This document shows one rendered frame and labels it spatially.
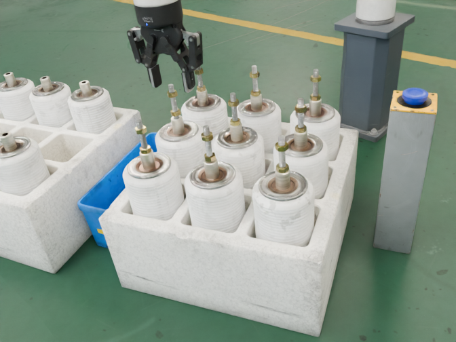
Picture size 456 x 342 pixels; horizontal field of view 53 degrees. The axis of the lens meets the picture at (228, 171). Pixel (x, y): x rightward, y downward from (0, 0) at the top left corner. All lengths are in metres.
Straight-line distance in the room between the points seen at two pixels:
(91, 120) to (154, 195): 0.37
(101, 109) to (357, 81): 0.65
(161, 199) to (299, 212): 0.24
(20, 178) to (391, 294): 0.72
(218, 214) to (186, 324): 0.23
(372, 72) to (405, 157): 0.43
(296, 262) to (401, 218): 0.29
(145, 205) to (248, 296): 0.23
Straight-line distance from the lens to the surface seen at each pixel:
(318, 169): 0.79
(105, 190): 1.05
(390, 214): 0.91
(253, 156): 0.81
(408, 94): 0.80
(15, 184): 0.96
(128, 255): 0.86
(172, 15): 0.76
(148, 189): 0.77
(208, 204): 0.72
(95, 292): 0.96
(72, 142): 1.13
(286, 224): 0.70
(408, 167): 0.85
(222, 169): 0.75
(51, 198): 0.96
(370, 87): 1.24
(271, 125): 0.91
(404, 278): 0.93
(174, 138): 0.86
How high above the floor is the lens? 0.68
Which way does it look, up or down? 35 degrees down
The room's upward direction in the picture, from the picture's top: 7 degrees counter-clockwise
